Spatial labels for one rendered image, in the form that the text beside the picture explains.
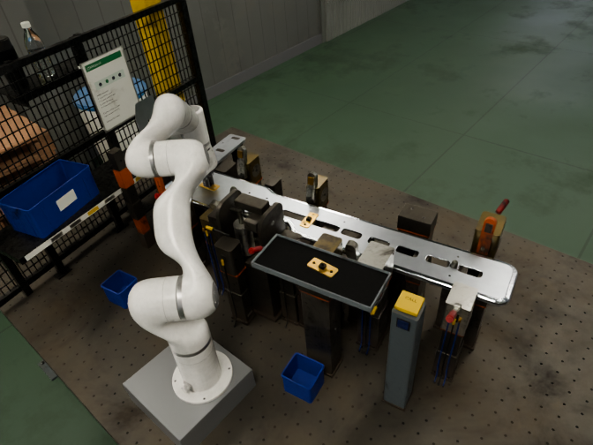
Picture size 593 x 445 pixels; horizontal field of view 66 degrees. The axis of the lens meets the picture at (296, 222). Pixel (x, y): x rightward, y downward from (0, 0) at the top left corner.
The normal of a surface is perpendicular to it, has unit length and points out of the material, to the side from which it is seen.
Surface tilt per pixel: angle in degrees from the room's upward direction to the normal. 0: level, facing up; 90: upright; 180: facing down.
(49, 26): 90
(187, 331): 28
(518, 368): 0
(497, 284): 0
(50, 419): 0
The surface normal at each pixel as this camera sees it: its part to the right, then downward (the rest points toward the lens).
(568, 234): -0.07, -0.77
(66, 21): 0.76, 0.37
